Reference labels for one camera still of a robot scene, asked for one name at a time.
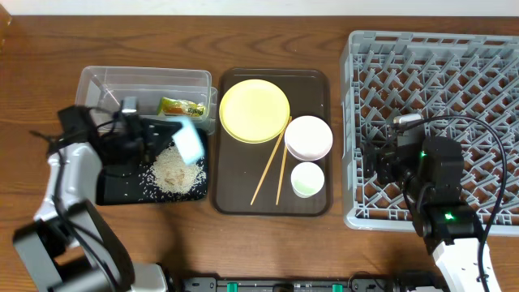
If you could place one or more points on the rice pile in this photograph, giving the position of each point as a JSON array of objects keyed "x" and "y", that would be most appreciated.
[{"x": 168, "y": 179}]

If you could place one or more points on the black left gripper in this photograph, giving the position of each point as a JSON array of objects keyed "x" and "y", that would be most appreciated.
[{"x": 150, "y": 138}]

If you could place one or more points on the yellow plate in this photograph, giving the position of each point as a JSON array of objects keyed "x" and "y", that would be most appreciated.
[{"x": 254, "y": 111}]

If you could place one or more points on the white cup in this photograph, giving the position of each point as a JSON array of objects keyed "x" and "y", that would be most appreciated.
[{"x": 307, "y": 179}]

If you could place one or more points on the black waste tray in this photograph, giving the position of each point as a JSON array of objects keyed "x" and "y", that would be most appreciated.
[{"x": 110, "y": 182}]

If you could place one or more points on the clear plastic bin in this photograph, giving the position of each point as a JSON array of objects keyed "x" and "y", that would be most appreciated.
[{"x": 106, "y": 87}]

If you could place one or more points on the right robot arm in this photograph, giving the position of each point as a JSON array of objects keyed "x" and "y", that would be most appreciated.
[{"x": 428, "y": 170}]

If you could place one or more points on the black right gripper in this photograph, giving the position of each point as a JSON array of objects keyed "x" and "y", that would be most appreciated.
[{"x": 381, "y": 161}]

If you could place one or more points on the dark brown tray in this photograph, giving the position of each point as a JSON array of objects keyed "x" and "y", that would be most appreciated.
[{"x": 238, "y": 166}]

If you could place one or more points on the wooden chopstick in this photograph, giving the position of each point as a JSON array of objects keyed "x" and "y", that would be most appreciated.
[
  {"x": 281, "y": 176},
  {"x": 266, "y": 168}
]

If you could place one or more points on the blue bowl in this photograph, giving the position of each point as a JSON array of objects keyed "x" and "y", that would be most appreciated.
[{"x": 187, "y": 141}]

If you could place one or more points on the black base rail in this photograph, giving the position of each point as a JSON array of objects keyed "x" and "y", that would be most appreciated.
[{"x": 361, "y": 281}]

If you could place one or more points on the grey dishwasher rack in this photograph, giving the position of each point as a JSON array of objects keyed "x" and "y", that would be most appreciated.
[{"x": 467, "y": 88}]

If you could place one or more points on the green snack wrapper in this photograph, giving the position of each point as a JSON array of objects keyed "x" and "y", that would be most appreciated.
[{"x": 174, "y": 107}]

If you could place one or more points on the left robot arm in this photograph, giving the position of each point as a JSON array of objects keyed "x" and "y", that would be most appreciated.
[{"x": 69, "y": 246}]

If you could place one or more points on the pink bowl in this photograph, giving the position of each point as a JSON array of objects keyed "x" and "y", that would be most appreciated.
[{"x": 308, "y": 138}]

